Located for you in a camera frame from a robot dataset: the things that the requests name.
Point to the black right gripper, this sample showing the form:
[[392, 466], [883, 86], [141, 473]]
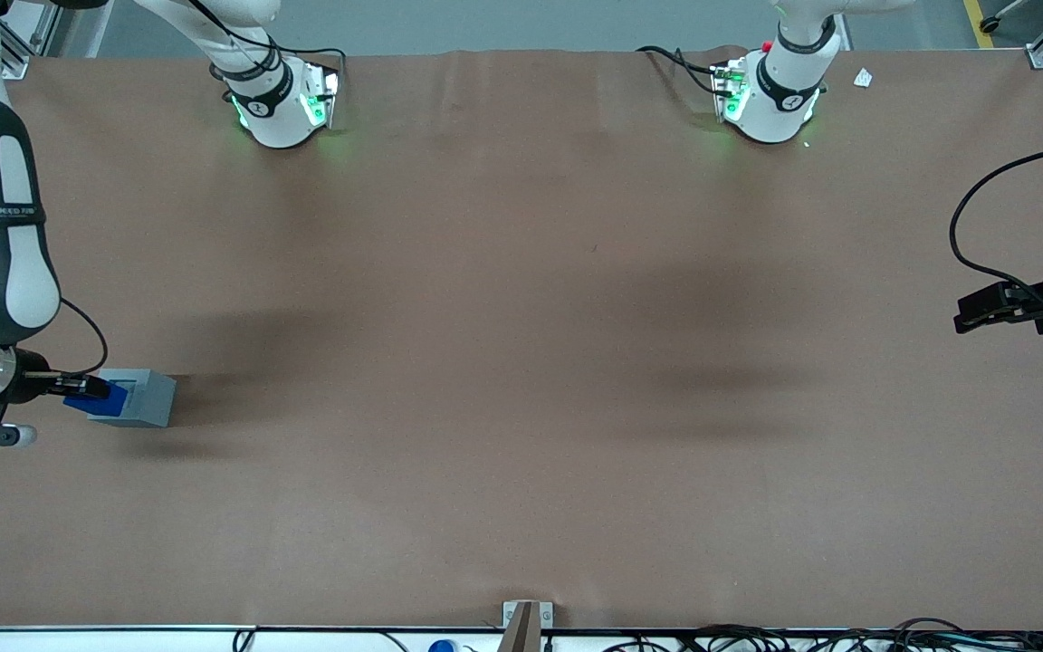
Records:
[[33, 381]]

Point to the small blue square part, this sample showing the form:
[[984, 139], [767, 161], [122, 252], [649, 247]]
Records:
[[87, 405]]

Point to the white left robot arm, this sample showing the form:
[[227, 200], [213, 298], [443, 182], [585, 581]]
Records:
[[775, 109]]

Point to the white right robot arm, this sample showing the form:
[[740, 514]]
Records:
[[10, 272]]

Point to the gray square base block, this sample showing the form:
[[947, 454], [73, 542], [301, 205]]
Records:
[[146, 398]]

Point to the small white paper scrap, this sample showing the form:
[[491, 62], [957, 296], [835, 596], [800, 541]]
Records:
[[863, 78]]

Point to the black caster wheel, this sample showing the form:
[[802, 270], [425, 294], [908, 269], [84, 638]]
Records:
[[992, 22]]

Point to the small blue round object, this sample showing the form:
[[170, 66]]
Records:
[[441, 647]]

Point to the metal bracket with brown post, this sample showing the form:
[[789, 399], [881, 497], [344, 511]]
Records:
[[526, 625]]

